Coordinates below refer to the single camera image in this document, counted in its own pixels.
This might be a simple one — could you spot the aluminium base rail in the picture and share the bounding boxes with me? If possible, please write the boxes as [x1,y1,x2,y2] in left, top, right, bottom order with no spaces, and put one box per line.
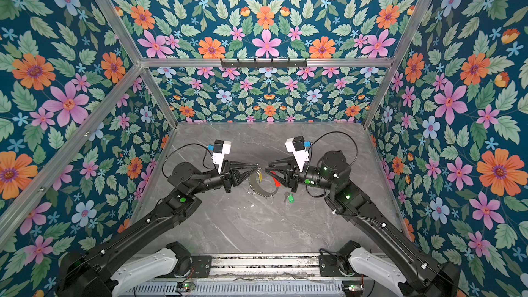
[92,252,434,281]

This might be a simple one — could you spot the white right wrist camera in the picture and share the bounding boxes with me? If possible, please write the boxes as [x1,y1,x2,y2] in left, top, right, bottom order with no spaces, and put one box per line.
[285,136,312,172]

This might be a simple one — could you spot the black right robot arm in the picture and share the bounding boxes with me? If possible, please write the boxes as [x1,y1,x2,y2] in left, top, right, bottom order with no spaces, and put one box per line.
[265,151,463,296]

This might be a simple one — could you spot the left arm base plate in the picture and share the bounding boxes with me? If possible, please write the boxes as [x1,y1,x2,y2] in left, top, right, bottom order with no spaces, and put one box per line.
[158,255,213,279]

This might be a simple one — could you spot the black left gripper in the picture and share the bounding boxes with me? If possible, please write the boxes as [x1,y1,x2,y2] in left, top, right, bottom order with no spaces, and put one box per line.
[188,158,257,196]

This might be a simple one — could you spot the aluminium frame bars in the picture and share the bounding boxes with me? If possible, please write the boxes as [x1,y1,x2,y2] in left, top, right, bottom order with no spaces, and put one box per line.
[1,0,424,255]

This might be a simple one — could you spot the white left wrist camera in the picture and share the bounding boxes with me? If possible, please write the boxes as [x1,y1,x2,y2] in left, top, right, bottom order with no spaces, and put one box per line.
[208,140,232,174]

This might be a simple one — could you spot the silver keyring with red grip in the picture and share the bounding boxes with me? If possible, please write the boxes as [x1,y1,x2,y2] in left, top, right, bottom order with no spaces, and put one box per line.
[247,168,280,199]

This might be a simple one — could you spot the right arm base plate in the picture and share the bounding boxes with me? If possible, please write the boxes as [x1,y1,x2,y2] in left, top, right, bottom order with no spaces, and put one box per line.
[318,254,362,278]

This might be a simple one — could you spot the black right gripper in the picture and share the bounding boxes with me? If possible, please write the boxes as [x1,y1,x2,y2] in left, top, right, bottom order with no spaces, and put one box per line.
[267,157,338,195]

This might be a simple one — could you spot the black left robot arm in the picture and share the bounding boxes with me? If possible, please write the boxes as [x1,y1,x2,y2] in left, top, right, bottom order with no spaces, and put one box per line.
[56,160,258,296]

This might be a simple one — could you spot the white vented cable duct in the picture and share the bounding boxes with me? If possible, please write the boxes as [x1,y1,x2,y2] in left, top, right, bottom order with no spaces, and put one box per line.
[120,280,345,296]

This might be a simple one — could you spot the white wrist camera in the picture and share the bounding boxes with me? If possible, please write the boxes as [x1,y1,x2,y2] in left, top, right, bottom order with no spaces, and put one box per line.
[208,140,232,174]
[285,136,312,172]

